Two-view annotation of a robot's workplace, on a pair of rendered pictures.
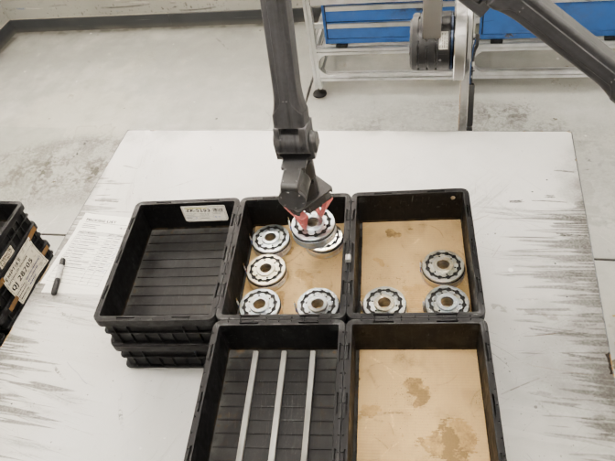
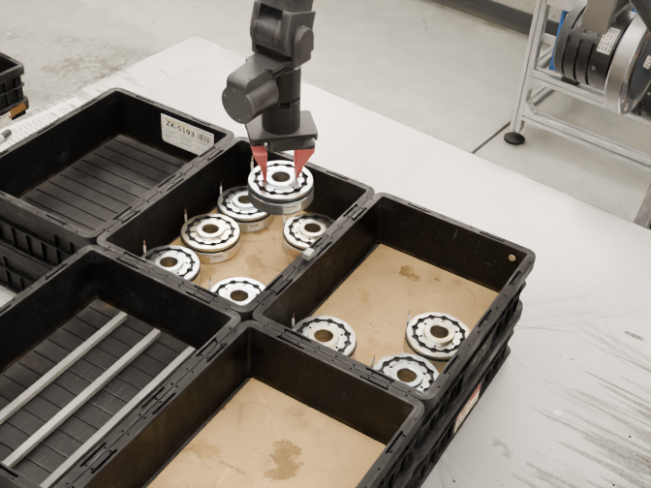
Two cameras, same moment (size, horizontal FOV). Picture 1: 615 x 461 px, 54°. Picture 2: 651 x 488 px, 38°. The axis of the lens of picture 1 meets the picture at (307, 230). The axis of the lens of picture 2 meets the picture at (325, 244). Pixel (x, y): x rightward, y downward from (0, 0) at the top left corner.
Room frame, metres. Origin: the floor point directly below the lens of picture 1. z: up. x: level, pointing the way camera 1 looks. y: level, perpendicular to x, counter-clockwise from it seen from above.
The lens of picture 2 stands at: (-0.19, -0.43, 1.88)
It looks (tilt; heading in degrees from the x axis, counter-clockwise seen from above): 38 degrees down; 16
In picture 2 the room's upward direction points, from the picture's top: 5 degrees clockwise
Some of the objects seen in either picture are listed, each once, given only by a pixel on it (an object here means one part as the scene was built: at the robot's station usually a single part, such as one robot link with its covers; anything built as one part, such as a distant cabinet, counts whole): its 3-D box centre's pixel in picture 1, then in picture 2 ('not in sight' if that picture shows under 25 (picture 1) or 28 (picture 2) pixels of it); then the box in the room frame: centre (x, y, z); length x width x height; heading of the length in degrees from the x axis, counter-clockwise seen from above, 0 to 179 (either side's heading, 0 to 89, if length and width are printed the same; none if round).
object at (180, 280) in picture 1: (178, 270); (107, 183); (1.06, 0.35, 0.87); 0.40 x 0.30 x 0.11; 167
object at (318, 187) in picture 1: (305, 187); (281, 113); (0.97, -0.01, 1.15); 0.10 x 0.07 x 0.07; 122
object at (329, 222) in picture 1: (312, 223); (280, 180); (0.98, -0.02, 1.03); 0.10 x 0.10 x 0.01
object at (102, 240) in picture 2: (288, 254); (242, 219); (1.00, 0.06, 0.92); 0.40 x 0.30 x 0.02; 167
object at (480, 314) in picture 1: (412, 251); (400, 288); (0.93, -0.24, 0.92); 0.40 x 0.30 x 0.02; 167
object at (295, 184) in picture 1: (296, 168); (264, 70); (0.93, 0.00, 1.24); 0.11 x 0.09 x 0.12; 162
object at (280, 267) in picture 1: (265, 269); (210, 231); (1.01, 0.12, 0.86); 0.10 x 0.10 x 0.01
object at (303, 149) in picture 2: (313, 206); (288, 152); (0.98, -0.02, 1.08); 0.07 x 0.07 x 0.09; 32
